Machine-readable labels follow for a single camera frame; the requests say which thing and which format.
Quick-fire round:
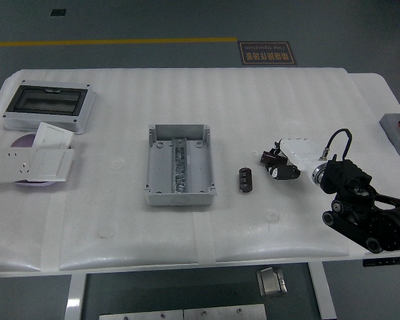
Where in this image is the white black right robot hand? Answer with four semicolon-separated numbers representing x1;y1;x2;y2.
261;137;324;181

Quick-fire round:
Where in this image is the black ribbed battery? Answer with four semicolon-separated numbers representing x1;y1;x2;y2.
237;167;253;194

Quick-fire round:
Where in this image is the grey open junction box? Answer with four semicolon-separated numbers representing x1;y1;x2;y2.
144;123;217;207

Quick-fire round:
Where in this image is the grey box with dark lid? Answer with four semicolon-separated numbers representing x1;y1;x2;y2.
2;79;97;135

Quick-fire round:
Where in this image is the white foam mat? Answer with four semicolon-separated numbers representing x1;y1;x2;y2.
0;68;351;271

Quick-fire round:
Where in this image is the grey square block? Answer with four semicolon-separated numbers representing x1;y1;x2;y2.
379;113;400;163

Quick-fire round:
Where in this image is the black floor sign orange text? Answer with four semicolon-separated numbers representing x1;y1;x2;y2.
237;41;297;66

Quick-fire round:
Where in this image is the black table control panel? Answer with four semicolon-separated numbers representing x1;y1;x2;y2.
362;255;400;267

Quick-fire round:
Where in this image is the white table leg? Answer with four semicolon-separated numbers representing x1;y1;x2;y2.
65;273;87;320
308;261;337;320

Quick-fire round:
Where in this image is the grey metal plate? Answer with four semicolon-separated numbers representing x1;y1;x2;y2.
183;303;267;320
99;309;184;320

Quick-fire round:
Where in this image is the purple plate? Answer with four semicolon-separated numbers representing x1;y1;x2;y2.
10;133;71;188

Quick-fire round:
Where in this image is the metal mounting rail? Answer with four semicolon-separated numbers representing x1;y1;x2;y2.
171;136;189;194

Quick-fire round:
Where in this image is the silver metal bracket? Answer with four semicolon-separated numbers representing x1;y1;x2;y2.
255;267;288;297

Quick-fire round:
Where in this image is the small white switch panel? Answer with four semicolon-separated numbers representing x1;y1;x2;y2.
32;121;75;149

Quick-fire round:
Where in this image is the large white switch panel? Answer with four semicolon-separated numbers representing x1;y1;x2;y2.
28;148;75;183

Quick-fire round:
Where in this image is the white wall socket panel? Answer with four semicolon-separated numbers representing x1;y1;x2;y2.
0;147;37;183

